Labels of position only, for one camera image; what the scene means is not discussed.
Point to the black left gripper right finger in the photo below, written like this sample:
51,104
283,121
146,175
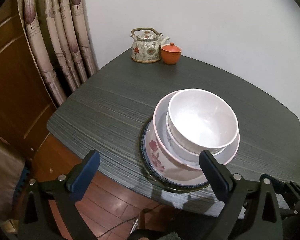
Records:
218,176

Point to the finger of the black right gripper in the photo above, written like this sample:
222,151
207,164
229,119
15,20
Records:
290,192

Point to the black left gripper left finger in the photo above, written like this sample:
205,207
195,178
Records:
81,175

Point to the blue floral porcelain plate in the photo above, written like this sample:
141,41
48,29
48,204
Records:
158,179

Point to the white plate pink flowers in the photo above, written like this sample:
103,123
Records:
187,178

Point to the white rabbit print bowl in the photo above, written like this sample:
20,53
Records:
200,120

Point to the pink bowl white inside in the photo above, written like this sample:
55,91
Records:
165,129

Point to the white bowl blue base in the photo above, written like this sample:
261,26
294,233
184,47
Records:
189,149

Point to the brown wooden door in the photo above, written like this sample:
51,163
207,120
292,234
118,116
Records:
25,105

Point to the orange lidded cup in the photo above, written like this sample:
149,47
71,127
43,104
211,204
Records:
170,53

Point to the floral ceramic teapot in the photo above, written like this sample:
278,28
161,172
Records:
146,45

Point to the beige patterned curtain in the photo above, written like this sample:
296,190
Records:
57,36

